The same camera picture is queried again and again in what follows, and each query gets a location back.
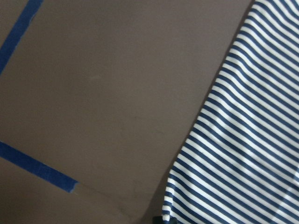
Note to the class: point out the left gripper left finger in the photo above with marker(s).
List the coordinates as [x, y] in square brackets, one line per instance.
[157, 220]

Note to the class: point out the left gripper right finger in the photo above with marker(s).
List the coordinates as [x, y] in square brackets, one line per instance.
[173, 220]

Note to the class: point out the blue white striped polo shirt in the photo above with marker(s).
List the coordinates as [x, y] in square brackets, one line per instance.
[240, 162]

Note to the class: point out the brown paper table cover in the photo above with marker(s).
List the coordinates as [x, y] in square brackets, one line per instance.
[106, 91]

